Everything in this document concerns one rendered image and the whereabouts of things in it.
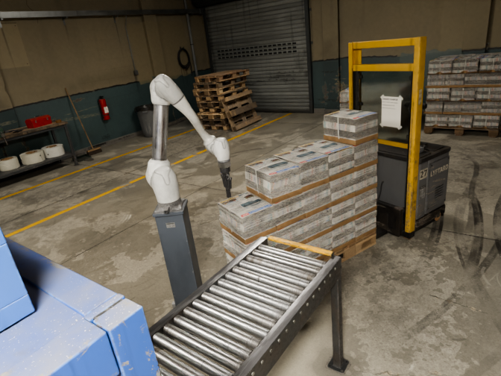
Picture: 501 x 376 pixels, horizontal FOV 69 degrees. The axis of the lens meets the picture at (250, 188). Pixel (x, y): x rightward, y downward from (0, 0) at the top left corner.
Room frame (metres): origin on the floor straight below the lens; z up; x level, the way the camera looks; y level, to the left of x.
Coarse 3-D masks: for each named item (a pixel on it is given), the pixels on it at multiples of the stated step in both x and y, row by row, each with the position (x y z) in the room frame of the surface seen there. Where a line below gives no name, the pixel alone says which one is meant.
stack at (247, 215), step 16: (352, 176) 2.91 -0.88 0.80; (304, 192) 2.63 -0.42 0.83; (320, 192) 2.72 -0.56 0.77; (336, 192) 2.81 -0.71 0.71; (352, 192) 2.90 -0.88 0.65; (224, 208) 2.54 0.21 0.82; (240, 208) 2.48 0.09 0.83; (256, 208) 2.44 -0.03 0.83; (272, 208) 2.46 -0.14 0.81; (288, 208) 2.54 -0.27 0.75; (304, 208) 2.64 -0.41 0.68; (336, 208) 2.80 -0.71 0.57; (352, 208) 2.91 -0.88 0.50; (224, 224) 2.57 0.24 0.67; (240, 224) 2.36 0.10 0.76; (256, 224) 2.38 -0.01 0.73; (272, 224) 2.46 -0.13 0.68; (304, 224) 2.61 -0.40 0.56; (320, 224) 2.70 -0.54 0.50; (336, 224) 2.80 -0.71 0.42; (352, 224) 2.90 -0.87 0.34; (224, 240) 2.63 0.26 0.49; (320, 240) 2.70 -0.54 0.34; (336, 240) 2.79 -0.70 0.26; (352, 256) 2.89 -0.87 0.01
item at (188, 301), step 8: (256, 240) 2.03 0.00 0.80; (264, 240) 2.02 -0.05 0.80; (248, 248) 1.94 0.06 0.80; (256, 248) 1.95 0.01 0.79; (240, 256) 1.87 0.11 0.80; (232, 264) 1.79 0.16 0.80; (224, 272) 1.72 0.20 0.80; (208, 280) 1.67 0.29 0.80; (216, 280) 1.66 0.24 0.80; (200, 288) 1.61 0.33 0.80; (208, 288) 1.60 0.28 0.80; (192, 296) 1.55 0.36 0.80; (200, 296) 1.55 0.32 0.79; (184, 304) 1.49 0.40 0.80; (168, 312) 1.45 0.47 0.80; (176, 312) 1.44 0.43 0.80; (160, 320) 1.40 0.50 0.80; (168, 320) 1.39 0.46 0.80; (152, 328) 1.35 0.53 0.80; (160, 328) 1.34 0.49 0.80; (152, 336) 1.30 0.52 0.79; (168, 336) 1.37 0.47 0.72
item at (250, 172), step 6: (258, 162) 2.81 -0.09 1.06; (264, 162) 2.80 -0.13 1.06; (270, 162) 2.78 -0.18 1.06; (276, 162) 2.76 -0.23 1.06; (246, 168) 2.77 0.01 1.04; (252, 168) 2.69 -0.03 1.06; (246, 174) 2.78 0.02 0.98; (252, 174) 2.70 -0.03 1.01; (246, 180) 2.78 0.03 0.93; (252, 180) 2.70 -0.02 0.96; (252, 186) 2.70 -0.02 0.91
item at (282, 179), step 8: (272, 168) 2.63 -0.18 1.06; (280, 168) 2.60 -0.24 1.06; (288, 168) 2.59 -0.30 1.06; (296, 168) 2.58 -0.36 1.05; (264, 176) 2.54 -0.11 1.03; (272, 176) 2.48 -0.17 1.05; (280, 176) 2.51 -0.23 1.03; (288, 176) 2.54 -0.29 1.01; (296, 176) 2.58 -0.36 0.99; (264, 184) 2.55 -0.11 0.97; (272, 184) 2.48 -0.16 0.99; (280, 184) 2.51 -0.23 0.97; (288, 184) 2.55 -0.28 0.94; (296, 184) 2.59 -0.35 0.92; (264, 192) 2.55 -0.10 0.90; (272, 192) 2.48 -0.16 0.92; (280, 192) 2.52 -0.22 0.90; (288, 192) 2.54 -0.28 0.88
